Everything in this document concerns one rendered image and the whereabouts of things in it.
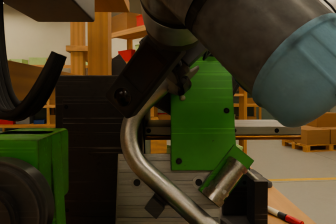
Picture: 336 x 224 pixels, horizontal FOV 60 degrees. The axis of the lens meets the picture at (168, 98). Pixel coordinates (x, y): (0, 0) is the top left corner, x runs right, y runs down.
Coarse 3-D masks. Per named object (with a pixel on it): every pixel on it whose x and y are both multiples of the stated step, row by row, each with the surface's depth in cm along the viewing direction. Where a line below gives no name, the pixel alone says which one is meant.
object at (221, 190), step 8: (232, 160) 47; (224, 168) 47; (232, 168) 47; (240, 168) 46; (216, 176) 47; (224, 176) 46; (232, 176) 46; (240, 176) 47; (216, 184) 46; (224, 184) 46; (232, 184) 46; (208, 192) 46; (216, 192) 46; (224, 192) 46; (216, 200) 45
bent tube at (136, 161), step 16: (160, 96) 50; (144, 112) 50; (128, 128) 48; (128, 144) 47; (128, 160) 47; (144, 160) 47; (144, 176) 46; (160, 176) 46; (160, 192) 46; (176, 192) 46; (176, 208) 45; (192, 208) 45
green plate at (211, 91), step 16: (192, 64) 55; (208, 64) 55; (192, 80) 54; (208, 80) 54; (224, 80) 54; (176, 96) 53; (192, 96) 53; (208, 96) 53; (224, 96) 53; (176, 112) 52; (192, 112) 52; (208, 112) 52; (224, 112) 52; (176, 128) 52; (192, 128) 52; (208, 128) 52; (224, 128) 52; (176, 144) 51; (192, 144) 51; (208, 144) 51; (224, 144) 51; (176, 160) 50; (192, 160) 50; (208, 160) 50
